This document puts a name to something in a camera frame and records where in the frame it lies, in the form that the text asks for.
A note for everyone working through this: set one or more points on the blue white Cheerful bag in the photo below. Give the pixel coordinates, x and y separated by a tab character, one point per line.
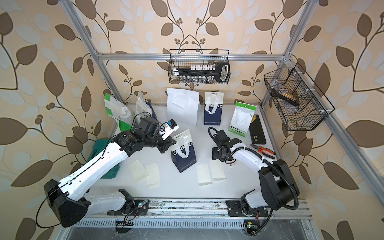
143	108

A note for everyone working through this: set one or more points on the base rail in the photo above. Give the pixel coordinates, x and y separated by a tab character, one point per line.
201	219

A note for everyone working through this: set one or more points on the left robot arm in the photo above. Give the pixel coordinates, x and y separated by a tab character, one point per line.
69	198

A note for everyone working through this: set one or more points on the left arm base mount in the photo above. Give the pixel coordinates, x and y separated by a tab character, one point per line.
130	210

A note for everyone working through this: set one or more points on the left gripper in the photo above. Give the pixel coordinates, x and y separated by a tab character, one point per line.
167	142

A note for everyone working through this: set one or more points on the black box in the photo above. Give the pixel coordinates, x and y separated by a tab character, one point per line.
256	131

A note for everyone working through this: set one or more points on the large white paper bag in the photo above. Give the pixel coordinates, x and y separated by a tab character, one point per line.
183	106

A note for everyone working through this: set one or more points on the orange handled pliers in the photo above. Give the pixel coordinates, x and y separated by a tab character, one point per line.
264	151

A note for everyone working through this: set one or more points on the black socket set holder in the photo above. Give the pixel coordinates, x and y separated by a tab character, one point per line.
216	72

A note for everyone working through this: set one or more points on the green tool case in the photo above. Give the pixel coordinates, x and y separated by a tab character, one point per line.
109	169

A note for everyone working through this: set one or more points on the wire basket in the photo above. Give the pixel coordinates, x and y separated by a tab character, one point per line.
314	106
187	57

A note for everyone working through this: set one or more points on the green white bag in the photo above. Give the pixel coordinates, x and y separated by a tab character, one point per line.
119	112
242	118

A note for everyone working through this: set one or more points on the navy bag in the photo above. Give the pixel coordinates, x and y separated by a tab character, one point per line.
183	152
213	108

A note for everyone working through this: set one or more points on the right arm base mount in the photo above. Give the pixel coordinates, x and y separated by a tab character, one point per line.
260	216

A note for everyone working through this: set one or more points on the navy bag front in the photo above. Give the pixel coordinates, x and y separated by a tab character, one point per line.
183	152

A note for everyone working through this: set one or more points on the dark tool in basket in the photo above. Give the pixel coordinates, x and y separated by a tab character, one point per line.
285	97

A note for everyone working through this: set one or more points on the navy bag rear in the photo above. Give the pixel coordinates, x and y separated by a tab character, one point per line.
213	108

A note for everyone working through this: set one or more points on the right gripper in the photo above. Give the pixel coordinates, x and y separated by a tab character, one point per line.
215	153

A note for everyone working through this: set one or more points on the pink mini stapler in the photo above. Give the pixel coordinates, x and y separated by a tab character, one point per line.
231	162

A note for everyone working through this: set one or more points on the right wire basket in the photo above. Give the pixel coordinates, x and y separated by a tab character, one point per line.
314	106

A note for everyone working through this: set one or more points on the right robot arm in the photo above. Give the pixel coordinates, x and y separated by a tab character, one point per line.
278	189

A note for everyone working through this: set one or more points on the back wire basket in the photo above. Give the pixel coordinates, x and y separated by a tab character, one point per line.
187	57

